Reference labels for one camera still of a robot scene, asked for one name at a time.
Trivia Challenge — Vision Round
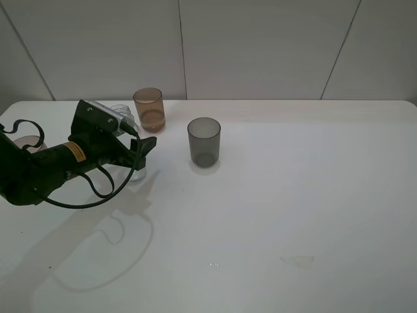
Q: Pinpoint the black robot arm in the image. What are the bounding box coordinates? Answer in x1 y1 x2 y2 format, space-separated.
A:
1 131 157 205

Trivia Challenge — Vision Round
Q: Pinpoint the amber translucent cup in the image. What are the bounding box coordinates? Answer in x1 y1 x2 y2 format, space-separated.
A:
133 87 165 133

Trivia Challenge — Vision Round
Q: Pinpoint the grey translucent cup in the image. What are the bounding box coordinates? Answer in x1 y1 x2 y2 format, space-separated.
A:
187 117 221 168

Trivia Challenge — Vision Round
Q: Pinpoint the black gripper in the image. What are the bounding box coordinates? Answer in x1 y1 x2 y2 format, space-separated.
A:
65 130 157 173

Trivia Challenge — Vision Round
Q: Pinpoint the pink translucent cup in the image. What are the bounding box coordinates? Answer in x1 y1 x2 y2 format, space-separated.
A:
13 136 48 153

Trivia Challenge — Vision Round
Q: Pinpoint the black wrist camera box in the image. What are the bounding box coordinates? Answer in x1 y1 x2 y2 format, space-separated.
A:
70 100 125 135

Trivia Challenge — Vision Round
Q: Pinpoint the clear plastic water bottle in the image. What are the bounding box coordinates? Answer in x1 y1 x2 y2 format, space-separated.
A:
110 104 147 182

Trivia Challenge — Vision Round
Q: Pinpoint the black camera cable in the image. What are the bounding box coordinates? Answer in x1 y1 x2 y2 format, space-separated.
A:
0 119 143 209

